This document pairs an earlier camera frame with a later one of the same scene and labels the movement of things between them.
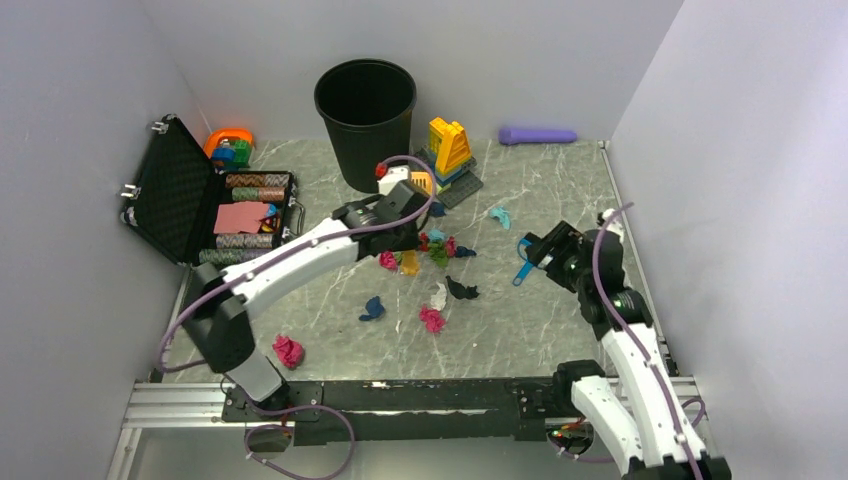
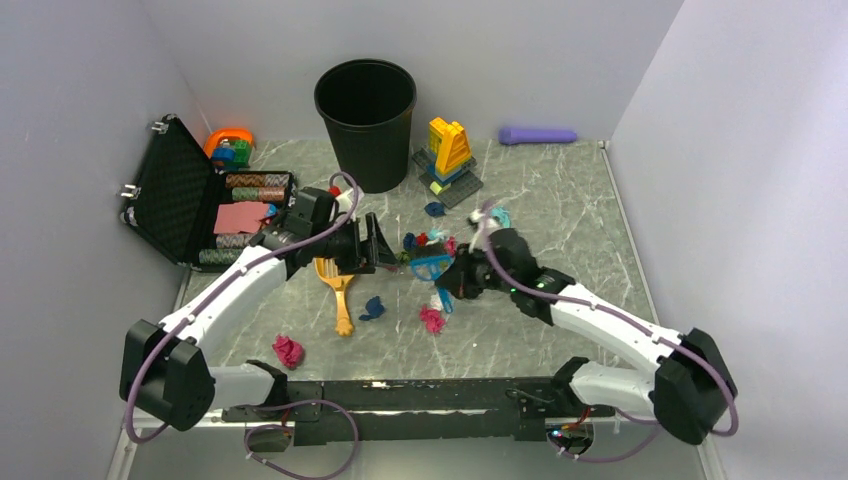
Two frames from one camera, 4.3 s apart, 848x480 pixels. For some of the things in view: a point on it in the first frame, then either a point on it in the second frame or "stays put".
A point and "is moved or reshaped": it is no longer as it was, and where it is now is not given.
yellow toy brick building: x=449 y=159 stays put
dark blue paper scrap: x=374 y=308 stays put
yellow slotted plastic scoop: x=422 y=182 to x=328 y=270
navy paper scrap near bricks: x=437 y=209 stays put
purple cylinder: x=508 y=136 stays put
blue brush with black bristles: x=528 y=248 is moved or reshaped
